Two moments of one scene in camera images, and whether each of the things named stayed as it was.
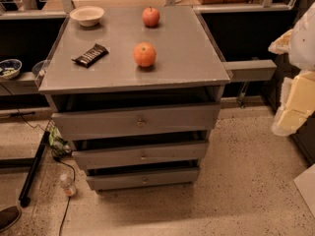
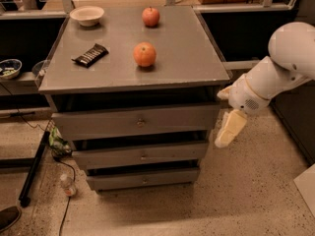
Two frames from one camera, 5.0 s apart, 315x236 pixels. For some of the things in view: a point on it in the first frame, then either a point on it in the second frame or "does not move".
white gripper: x=304 y=44 -> x=244 y=96
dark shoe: x=8 y=216 does not move
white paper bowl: x=87 y=16 does not move
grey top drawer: x=136 y=121 does not move
